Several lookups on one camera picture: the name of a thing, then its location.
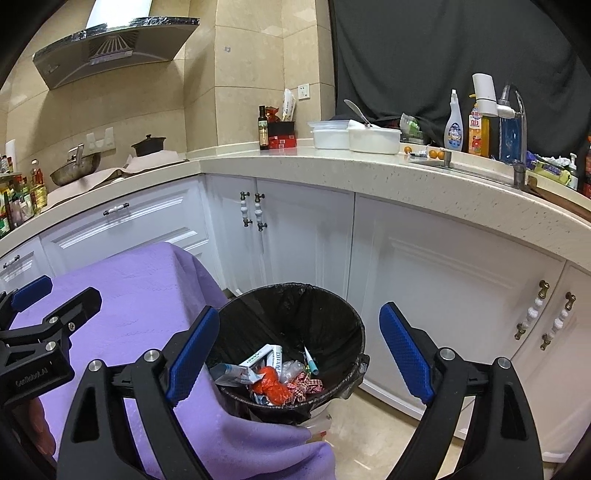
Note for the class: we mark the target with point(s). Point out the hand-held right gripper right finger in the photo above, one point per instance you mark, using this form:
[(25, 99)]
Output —
[(406, 350)]

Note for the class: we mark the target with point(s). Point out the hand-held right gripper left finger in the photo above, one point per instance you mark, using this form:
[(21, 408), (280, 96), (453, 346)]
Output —
[(194, 350)]

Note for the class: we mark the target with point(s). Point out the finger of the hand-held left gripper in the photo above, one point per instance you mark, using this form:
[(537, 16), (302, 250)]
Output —
[(76, 304), (32, 288)]

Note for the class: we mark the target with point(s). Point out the white blue sachet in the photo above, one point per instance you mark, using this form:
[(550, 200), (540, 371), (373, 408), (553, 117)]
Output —
[(228, 374)]

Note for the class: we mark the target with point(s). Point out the white printed packet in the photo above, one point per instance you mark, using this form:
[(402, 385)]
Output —
[(268, 355)]

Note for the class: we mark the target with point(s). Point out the orange plastic bag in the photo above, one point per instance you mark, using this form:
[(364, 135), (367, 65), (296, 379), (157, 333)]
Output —
[(272, 386)]

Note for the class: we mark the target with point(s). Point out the white teal tube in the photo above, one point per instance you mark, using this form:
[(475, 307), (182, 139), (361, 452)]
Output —
[(310, 362)]

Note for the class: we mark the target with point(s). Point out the clear plastic bag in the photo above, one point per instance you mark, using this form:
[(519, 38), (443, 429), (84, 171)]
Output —
[(291, 369)]

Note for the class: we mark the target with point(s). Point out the red checkered ribbon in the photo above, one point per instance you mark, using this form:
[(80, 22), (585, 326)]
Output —
[(302, 386)]

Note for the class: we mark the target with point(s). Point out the black lined trash bin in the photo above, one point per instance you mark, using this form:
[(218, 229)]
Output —
[(300, 318)]

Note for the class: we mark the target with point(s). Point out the person's left hand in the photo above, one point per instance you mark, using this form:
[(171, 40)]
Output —
[(41, 424)]

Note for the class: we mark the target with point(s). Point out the purple tablecloth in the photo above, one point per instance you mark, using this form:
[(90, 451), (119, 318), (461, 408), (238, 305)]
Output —
[(138, 286)]

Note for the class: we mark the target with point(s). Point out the group of condiment bottles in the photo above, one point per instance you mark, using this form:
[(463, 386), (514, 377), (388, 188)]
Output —
[(16, 203)]

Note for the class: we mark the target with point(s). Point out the cooking oil bottle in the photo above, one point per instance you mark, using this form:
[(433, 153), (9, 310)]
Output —
[(39, 189)]

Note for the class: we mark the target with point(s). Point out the steel wok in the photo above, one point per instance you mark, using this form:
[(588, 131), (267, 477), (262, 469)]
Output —
[(76, 173)]

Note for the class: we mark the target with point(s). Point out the paper towel roll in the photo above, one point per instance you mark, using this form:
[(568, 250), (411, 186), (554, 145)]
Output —
[(10, 157)]

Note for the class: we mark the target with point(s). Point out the black lidded pot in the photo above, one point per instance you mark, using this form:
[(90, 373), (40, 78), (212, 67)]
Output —
[(148, 146)]

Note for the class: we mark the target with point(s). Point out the beige kitchen countertop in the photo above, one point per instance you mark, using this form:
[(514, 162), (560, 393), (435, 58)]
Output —
[(369, 170)]

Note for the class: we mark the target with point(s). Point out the small steel cylinder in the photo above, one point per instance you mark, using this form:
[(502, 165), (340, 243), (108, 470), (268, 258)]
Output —
[(448, 158)]

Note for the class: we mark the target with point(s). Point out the white open container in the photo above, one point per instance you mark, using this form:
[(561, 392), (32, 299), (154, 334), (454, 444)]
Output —
[(374, 141)]

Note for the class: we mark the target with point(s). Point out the green packet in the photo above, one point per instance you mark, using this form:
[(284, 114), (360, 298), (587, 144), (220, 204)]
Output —
[(411, 129)]

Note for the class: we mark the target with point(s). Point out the white spray bottle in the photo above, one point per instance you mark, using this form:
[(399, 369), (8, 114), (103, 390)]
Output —
[(454, 129)]

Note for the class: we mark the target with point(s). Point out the red box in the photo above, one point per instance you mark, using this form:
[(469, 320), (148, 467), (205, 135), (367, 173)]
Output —
[(282, 142)]

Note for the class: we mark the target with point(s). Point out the white lidded container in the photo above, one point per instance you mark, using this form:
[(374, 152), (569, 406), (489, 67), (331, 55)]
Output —
[(328, 136)]

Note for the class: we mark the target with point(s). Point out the yellow dish soap bottle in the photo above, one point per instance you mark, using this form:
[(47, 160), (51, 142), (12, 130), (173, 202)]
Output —
[(479, 134)]

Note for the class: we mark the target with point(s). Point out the yellow sponge pack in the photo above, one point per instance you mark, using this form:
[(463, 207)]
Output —
[(549, 170)]

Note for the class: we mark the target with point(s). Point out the dark oil bottle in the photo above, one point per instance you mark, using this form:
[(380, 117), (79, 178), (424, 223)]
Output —
[(263, 131)]

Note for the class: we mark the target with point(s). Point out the blue bottle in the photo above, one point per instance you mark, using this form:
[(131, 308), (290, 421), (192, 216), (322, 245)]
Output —
[(510, 138)]

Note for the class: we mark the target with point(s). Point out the steel faucet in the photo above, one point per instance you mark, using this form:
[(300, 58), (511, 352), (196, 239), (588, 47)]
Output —
[(521, 138)]

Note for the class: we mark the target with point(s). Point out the white pump bottle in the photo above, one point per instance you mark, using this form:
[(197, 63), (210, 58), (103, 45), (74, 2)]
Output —
[(572, 173)]

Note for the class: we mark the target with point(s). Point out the metal spoon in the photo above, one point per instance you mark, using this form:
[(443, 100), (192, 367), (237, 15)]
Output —
[(355, 110)]

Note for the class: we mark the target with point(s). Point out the steel range hood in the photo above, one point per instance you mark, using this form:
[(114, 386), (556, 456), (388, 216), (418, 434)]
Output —
[(115, 50)]

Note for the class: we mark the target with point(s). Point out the white standing packet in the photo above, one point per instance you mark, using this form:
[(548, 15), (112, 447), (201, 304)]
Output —
[(289, 105)]

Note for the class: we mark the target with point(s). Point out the white faucet water purifier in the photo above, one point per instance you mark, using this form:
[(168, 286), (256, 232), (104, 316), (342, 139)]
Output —
[(485, 92)]

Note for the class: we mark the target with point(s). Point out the black curtain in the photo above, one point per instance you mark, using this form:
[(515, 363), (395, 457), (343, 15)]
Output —
[(415, 55)]

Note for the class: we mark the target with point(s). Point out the white wall switch plates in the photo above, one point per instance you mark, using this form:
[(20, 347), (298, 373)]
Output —
[(100, 138)]

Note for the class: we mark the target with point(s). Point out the white wall socket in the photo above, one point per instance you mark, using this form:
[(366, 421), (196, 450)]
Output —
[(304, 91)]

